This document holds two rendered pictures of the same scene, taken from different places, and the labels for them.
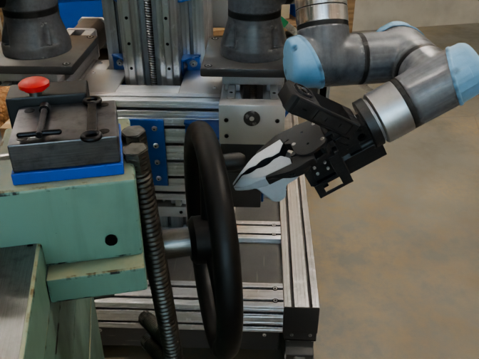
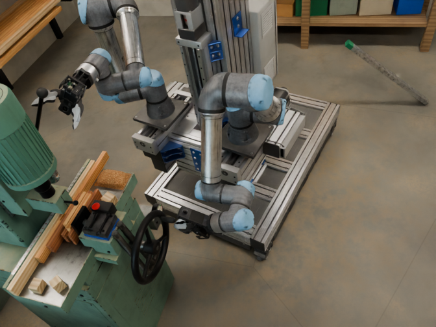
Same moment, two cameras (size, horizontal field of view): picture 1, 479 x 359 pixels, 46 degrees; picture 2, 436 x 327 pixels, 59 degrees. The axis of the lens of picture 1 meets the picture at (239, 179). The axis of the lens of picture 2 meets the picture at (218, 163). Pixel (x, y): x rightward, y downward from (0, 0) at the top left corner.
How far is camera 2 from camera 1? 112 cm
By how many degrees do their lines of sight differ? 32
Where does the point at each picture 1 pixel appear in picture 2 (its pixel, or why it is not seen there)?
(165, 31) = not seen: hidden behind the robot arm
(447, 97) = (232, 229)
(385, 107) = (213, 224)
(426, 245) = (370, 217)
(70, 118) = (100, 221)
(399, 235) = (359, 205)
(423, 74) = (226, 218)
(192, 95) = not seen: hidden behind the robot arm
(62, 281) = (97, 257)
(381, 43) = (226, 194)
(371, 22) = not seen: outside the picture
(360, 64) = (217, 200)
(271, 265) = (259, 213)
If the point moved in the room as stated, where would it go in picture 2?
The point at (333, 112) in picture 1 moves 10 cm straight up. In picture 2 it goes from (194, 221) to (189, 205)
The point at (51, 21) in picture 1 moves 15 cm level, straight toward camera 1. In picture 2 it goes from (163, 105) to (154, 124)
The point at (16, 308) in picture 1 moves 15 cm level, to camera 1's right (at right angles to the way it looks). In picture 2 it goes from (78, 268) to (110, 285)
